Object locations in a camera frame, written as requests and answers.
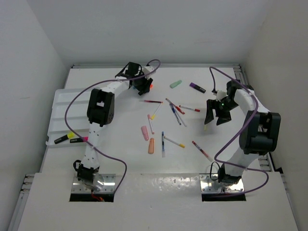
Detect orange eraser case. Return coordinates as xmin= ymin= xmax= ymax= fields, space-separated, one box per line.
xmin=148 ymin=138 xmax=155 ymax=154

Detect pink white marker pen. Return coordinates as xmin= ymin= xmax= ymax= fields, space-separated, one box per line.
xmin=147 ymin=114 xmax=154 ymax=134

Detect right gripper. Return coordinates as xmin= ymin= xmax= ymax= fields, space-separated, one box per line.
xmin=205 ymin=99 xmax=239 ymax=126

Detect metal base plate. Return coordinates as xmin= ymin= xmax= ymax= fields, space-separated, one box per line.
xmin=199 ymin=173 xmax=244 ymax=194
xmin=71 ymin=173 xmax=116 ymax=194

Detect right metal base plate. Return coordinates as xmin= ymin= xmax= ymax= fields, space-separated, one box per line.
xmin=199 ymin=173 xmax=244 ymax=194

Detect green eraser case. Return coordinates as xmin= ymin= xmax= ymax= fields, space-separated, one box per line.
xmin=169 ymin=80 xmax=182 ymax=89

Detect pink black highlighter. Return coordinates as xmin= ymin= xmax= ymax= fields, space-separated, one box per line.
xmin=70 ymin=137 xmax=88 ymax=143

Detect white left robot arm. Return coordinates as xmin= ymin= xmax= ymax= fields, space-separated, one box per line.
xmin=76 ymin=62 xmax=156 ymax=186

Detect white plastic organizer tray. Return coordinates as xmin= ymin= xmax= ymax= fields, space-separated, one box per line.
xmin=45 ymin=88 xmax=97 ymax=147

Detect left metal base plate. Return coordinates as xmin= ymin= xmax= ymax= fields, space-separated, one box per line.
xmin=71 ymin=173 xmax=116 ymax=194

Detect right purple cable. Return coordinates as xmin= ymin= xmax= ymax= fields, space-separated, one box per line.
xmin=209 ymin=66 xmax=270 ymax=197

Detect yellow black highlighter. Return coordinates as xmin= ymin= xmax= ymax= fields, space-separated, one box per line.
xmin=54 ymin=132 xmax=75 ymax=144

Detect red white marker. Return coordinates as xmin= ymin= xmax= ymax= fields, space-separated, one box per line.
xmin=179 ymin=105 xmax=200 ymax=112

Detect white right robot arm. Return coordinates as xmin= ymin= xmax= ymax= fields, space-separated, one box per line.
xmin=204 ymin=80 xmax=281 ymax=184

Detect red gel pen lower right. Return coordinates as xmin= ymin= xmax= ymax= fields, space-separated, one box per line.
xmin=192 ymin=141 xmax=214 ymax=163

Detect yellow tipped white marker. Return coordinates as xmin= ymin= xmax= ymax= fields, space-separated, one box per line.
xmin=151 ymin=103 xmax=163 ymax=120

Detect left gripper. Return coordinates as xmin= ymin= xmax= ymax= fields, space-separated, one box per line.
xmin=134 ymin=70 xmax=153 ymax=94

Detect red capped pen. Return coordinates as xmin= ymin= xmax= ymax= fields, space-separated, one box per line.
xmin=166 ymin=98 xmax=185 ymax=115

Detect red gel pen horizontal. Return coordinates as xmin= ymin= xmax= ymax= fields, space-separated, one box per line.
xmin=139 ymin=100 xmax=163 ymax=104

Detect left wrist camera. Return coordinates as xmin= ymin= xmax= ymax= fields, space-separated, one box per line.
xmin=142 ymin=65 xmax=155 ymax=76

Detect blue gel pen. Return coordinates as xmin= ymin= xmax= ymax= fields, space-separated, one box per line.
xmin=161 ymin=131 xmax=166 ymax=158

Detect purple black highlighter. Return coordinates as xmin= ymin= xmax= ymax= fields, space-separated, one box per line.
xmin=190 ymin=82 xmax=206 ymax=93

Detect blue pen centre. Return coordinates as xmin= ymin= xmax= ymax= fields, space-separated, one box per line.
xmin=169 ymin=103 xmax=182 ymax=125

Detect yellow capped white marker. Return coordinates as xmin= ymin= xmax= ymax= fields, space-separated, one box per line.
xmin=164 ymin=136 xmax=185 ymax=148

